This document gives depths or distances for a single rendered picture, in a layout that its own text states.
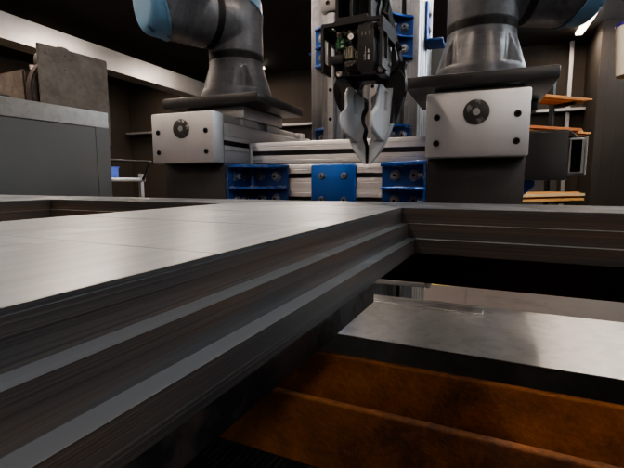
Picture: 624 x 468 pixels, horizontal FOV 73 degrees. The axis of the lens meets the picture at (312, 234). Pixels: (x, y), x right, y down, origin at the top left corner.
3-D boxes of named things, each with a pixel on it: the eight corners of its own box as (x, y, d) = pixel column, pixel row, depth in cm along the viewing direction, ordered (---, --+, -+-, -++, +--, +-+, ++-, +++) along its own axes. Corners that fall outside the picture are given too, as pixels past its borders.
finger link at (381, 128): (355, 162, 49) (356, 79, 48) (370, 164, 54) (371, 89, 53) (381, 162, 48) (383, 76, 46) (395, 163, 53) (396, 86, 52)
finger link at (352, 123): (330, 162, 50) (330, 82, 49) (347, 164, 56) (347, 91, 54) (355, 162, 49) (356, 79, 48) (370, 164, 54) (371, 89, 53)
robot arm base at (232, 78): (227, 111, 103) (225, 69, 102) (282, 107, 98) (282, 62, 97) (187, 100, 89) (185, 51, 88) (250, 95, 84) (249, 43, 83)
